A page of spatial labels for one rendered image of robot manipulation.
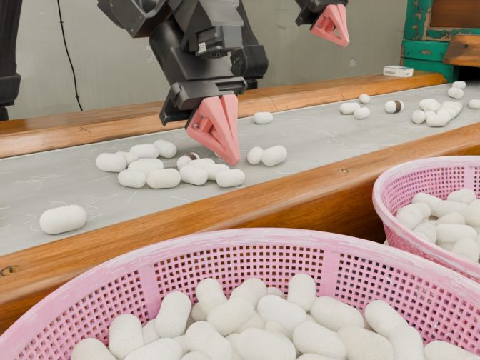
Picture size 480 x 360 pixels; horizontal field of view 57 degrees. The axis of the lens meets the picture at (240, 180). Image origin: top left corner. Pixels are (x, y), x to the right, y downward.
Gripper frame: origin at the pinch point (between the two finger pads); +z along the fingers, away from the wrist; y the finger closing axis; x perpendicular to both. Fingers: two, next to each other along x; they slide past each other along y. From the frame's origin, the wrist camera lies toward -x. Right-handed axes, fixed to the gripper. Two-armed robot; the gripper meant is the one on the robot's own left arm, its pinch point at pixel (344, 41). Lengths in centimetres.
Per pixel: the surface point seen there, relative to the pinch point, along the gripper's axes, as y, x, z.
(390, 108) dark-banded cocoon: -1.7, -0.3, 17.0
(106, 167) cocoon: -54, 0, 17
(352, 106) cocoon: -8.0, 1.5, 14.1
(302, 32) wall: 119, 91, -99
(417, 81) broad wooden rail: 28.8, 8.7, 5.9
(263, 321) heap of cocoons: -55, -18, 41
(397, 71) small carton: 25.4, 9.2, 1.7
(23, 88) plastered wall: -23, 147, -126
